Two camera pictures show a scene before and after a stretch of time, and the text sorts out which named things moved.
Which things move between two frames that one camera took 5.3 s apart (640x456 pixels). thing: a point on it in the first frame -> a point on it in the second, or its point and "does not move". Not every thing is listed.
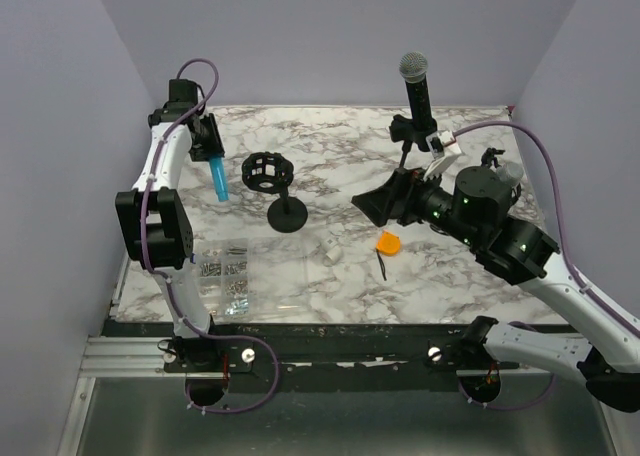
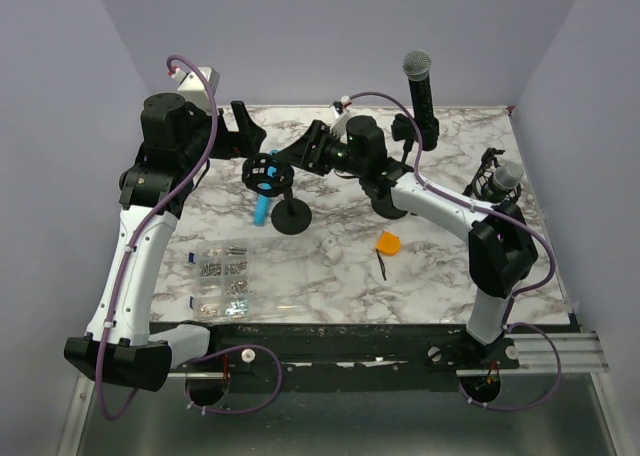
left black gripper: (213, 147) -> (240, 143)
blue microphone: (219, 178) -> (262, 204)
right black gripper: (404, 188) -> (303, 154)
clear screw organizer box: (254, 279) does not move
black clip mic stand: (402, 129) does not move
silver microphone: (510, 172) does not move
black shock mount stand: (271, 172) does not move
